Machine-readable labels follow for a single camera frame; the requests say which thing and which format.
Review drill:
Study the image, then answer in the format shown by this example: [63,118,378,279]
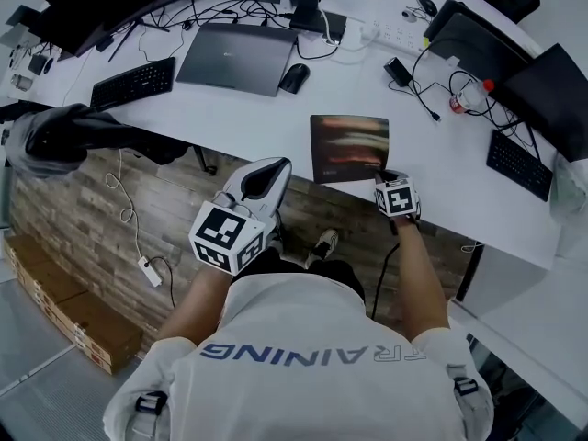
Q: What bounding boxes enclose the person's black shorts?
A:
[228,244,368,315]

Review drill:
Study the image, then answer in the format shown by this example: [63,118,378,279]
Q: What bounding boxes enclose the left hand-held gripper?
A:
[187,156,293,276]

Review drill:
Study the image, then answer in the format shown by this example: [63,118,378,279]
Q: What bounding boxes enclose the dark printed mouse pad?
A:
[309,113,391,185]

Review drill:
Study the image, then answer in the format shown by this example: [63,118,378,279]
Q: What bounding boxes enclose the black power adapter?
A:
[383,56,414,88]

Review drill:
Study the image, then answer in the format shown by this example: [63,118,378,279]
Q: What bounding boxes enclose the grey jacket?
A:
[7,102,121,179]

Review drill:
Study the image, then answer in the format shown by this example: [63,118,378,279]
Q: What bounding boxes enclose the black adapter cable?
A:
[407,46,443,124]

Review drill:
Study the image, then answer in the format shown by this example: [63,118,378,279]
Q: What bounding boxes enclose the thick black floor cable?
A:
[369,240,402,322]

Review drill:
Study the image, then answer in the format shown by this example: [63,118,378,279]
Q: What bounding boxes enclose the clear plastic bag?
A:
[548,151,588,230]

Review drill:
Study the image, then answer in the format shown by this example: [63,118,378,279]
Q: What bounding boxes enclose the black office chair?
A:
[77,103,220,176]

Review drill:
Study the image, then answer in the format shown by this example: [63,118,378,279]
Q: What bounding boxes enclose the person's right forearm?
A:
[394,216,451,345]

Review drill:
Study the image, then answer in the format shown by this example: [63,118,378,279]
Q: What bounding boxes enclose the wide black curved monitor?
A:
[35,0,195,60]

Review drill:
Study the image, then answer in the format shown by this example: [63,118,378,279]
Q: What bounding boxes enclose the person's white shirt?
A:
[101,272,495,441]

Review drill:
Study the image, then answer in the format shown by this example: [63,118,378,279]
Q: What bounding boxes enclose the white desk power strip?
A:
[343,17,427,55]

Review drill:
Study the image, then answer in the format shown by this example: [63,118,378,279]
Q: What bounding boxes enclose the thin black floor cable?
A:
[148,255,176,308]

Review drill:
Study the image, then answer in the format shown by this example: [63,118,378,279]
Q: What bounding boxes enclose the black keyboard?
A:
[89,56,177,112]
[485,128,554,203]

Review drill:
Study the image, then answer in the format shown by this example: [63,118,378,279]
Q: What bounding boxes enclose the grey closed laptop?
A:
[175,21,300,98]

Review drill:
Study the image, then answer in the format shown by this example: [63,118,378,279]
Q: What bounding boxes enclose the person's left forearm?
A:
[154,267,233,340]

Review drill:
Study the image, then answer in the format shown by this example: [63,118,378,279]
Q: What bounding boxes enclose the black strap buckle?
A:
[452,376,480,398]
[134,390,168,416]

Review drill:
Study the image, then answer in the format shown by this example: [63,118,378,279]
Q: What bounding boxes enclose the small black monitor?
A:
[422,0,537,89]

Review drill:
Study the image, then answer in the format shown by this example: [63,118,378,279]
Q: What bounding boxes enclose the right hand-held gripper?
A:
[374,169,422,219]

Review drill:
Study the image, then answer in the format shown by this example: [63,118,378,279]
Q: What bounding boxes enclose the white floor cable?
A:
[105,148,146,261]

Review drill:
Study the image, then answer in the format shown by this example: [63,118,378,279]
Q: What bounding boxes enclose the white floor power strip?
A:
[137,255,164,288]

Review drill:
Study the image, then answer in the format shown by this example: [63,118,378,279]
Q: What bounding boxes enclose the red-capped plastic bottle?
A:
[448,78,496,116]

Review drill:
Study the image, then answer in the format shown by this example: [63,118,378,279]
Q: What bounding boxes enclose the stack of cardboard boxes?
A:
[1,232,145,377]

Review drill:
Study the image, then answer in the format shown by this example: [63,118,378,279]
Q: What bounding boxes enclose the person's right shoe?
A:
[305,228,341,266]

